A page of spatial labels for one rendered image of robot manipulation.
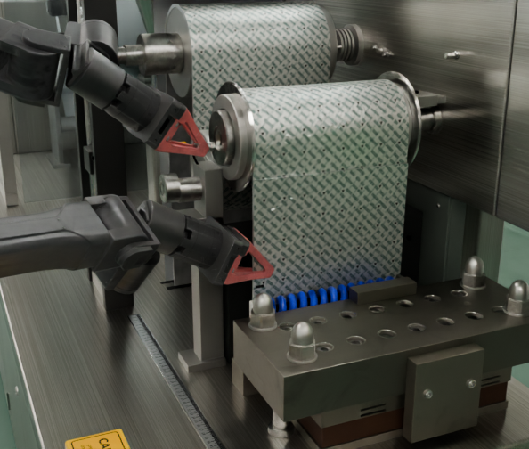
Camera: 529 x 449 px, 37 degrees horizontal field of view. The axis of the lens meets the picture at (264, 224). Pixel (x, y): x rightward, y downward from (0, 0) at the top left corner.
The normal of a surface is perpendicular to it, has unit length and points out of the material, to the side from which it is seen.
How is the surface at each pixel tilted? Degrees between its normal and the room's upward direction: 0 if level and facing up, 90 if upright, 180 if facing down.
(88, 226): 36
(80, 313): 0
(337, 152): 90
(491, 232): 90
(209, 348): 90
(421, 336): 0
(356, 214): 91
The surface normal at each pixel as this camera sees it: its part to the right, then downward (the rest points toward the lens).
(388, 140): 0.40, 0.29
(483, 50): -0.92, 0.13
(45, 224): 0.52, -0.67
